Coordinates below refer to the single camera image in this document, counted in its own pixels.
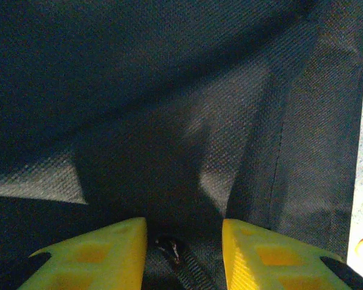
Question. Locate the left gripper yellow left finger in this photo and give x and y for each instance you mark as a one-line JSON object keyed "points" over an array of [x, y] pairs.
{"points": [[103, 259]]}

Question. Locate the black fabric backpack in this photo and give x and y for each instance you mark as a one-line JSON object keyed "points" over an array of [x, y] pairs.
{"points": [[139, 105]]}

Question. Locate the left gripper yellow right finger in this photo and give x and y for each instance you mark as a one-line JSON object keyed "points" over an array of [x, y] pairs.
{"points": [[275, 259]]}

